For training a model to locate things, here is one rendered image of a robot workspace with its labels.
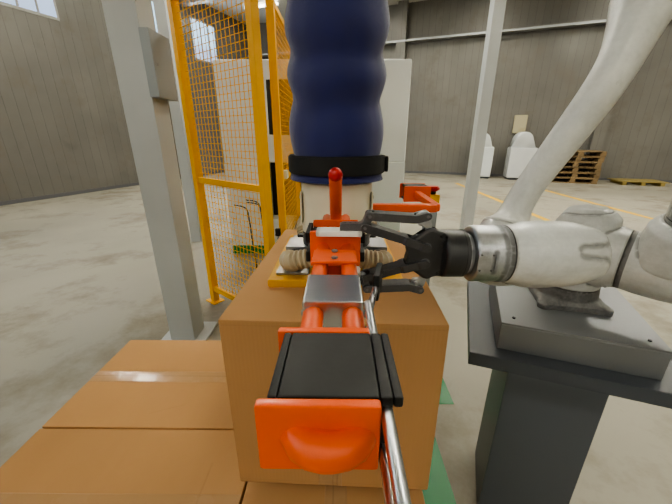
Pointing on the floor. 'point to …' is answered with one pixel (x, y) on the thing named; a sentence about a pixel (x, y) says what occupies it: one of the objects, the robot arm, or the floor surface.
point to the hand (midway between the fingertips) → (335, 251)
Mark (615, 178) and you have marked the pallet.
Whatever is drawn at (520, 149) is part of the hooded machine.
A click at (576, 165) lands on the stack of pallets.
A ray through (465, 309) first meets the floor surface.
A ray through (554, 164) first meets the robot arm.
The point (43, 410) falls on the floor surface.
